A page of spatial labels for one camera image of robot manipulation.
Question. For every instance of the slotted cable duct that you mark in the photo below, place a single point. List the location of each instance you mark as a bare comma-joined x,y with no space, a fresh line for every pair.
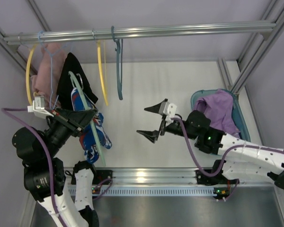
157,191

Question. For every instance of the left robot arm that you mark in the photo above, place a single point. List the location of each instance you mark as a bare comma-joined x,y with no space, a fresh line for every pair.
44,175

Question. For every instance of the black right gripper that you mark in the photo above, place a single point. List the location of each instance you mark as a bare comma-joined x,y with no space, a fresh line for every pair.
161,125

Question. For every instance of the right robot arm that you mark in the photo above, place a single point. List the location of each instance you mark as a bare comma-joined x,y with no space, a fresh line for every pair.
237,159

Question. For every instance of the yellow plastic hanger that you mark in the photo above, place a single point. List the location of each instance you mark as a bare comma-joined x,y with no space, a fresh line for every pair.
28,91
102,68

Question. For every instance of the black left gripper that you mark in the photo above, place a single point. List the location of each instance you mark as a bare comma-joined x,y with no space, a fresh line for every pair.
64,120

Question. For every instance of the aluminium frame post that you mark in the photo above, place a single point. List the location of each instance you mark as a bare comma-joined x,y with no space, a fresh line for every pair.
255,50

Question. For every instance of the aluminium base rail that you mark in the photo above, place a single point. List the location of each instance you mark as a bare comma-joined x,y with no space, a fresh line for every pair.
159,176

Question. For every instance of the aluminium hanging rail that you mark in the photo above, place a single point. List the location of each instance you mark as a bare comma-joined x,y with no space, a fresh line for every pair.
265,26

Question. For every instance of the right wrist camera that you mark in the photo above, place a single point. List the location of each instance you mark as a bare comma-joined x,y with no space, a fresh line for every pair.
168,110

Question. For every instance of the pink garment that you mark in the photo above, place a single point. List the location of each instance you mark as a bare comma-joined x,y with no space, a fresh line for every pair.
47,71

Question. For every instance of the blue red white patterned trousers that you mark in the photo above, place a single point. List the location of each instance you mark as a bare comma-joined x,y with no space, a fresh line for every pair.
87,138

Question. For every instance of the purple garment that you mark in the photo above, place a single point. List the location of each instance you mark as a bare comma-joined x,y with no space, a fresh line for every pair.
218,108

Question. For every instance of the teal plastic basket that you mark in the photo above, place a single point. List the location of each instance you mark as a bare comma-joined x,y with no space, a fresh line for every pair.
236,115

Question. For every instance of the teal plastic hanger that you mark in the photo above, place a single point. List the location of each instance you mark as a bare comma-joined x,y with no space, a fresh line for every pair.
119,62

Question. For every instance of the mint green plastic hanger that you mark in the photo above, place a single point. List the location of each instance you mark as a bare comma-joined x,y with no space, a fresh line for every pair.
79,88

